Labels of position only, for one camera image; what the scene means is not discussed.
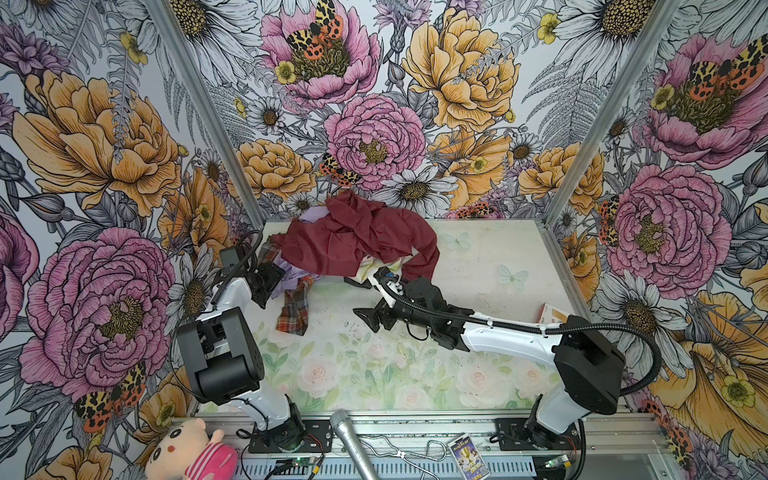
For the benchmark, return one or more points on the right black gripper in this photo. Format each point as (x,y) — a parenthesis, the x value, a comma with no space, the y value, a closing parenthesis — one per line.
(383,309)

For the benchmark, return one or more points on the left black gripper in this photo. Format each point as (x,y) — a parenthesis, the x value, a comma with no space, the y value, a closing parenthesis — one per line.
(274,274)

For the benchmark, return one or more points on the lavender cloth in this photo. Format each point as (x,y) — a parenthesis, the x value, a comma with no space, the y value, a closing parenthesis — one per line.
(292,274)

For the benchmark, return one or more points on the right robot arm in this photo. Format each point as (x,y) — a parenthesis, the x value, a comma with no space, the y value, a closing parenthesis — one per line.
(590,368)

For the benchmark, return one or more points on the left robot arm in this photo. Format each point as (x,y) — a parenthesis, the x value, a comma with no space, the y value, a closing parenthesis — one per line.
(223,362)

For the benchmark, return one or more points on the pastel floral cloth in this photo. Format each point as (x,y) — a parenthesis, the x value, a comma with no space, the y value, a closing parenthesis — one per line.
(369,265)

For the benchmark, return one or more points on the red plaid cloth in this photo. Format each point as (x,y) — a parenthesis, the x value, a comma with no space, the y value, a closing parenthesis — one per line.
(294,315)

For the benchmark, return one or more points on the maroon button shirt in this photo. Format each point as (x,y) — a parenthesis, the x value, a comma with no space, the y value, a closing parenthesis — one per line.
(355,228)

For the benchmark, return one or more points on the silver microphone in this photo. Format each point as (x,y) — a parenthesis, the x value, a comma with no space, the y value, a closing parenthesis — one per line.
(344,430)

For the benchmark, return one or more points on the red white small box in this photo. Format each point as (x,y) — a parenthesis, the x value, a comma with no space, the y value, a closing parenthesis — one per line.
(552,315)

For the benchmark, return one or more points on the purple card packet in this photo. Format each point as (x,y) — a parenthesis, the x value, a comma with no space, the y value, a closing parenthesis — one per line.
(469,461)

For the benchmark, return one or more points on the green circuit board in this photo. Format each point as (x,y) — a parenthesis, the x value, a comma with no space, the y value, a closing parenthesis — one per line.
(296,465)

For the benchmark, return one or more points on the pink plush doll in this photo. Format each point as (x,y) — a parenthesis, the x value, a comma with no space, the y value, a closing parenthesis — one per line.
(189,452)

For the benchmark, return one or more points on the aluminium front rail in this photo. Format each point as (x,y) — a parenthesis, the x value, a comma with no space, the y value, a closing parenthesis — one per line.
(414,445)

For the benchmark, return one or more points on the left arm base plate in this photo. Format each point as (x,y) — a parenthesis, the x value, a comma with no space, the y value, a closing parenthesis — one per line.
(315,436)

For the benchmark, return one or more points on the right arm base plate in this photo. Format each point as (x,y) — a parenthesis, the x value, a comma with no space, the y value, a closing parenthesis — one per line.
(515,434)

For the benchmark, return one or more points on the left aluminium corner post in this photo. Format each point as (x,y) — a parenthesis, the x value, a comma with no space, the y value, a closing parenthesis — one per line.
(186,62)

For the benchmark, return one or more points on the aluminium corner post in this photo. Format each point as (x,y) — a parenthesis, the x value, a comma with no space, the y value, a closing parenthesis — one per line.
(660,18)
(186,62)

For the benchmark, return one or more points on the right aluminium corner post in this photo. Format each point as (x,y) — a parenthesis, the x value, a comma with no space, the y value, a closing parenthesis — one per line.
(660,18)

